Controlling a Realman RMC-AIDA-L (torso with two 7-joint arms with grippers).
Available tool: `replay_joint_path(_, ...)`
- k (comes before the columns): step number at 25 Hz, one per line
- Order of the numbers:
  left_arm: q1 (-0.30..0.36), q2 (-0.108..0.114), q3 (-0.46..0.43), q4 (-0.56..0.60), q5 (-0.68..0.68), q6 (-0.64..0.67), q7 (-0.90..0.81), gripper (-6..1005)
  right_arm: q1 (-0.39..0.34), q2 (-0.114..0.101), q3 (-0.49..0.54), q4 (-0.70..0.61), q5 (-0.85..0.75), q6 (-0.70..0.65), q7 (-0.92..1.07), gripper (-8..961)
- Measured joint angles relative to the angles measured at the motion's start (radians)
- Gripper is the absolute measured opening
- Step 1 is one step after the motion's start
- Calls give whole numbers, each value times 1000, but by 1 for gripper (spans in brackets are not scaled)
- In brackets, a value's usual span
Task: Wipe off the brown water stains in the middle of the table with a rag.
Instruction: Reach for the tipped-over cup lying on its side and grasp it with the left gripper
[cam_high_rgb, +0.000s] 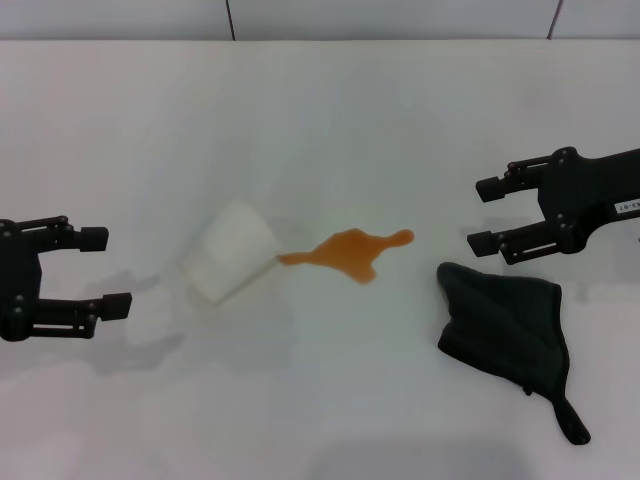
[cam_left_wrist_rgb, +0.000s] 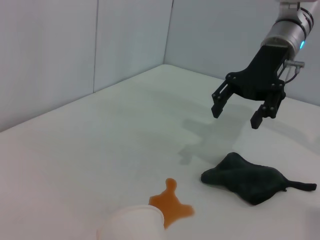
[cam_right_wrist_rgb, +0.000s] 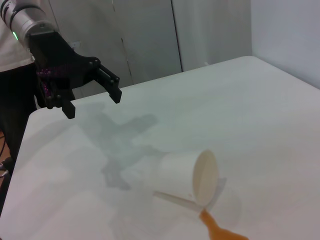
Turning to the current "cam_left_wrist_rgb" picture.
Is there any brown water stain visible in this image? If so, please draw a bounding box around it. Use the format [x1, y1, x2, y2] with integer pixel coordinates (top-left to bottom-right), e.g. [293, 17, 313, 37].
[148, 177, 196, 230]

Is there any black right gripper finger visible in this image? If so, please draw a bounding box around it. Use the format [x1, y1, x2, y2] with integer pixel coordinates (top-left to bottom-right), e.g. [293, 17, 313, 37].
[250, 88, 287, 130]
[211, 79, 236, 118]

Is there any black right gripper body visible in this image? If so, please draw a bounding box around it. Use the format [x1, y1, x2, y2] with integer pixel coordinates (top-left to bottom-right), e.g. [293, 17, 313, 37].
[226, 46, 288, 101]

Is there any right wrist cable with plug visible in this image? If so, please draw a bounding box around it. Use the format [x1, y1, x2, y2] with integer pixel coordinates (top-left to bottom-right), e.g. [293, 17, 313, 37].
[281, 59, 306, 85]

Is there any white paper cup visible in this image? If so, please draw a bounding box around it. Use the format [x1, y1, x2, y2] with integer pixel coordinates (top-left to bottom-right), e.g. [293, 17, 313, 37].
[96, 204, 166, 240]

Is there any dark blue rag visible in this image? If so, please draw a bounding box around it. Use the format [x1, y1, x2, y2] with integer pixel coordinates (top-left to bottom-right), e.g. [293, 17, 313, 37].
[199, 151, 318, 206]

